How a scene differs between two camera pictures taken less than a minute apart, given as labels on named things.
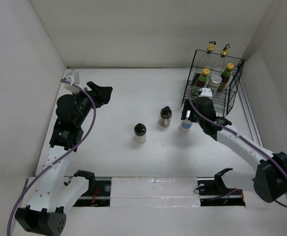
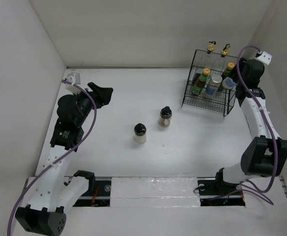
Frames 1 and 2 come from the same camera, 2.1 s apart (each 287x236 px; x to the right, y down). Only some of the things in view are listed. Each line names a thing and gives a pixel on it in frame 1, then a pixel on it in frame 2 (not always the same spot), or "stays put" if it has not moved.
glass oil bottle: [222, 61] stays put
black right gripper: [186, 109] to [242, 64]
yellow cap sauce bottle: [225, 76] stays put
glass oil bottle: [209, 60] stays put
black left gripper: [100, 97] stays put
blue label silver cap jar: [185, 125] to [228, 83]
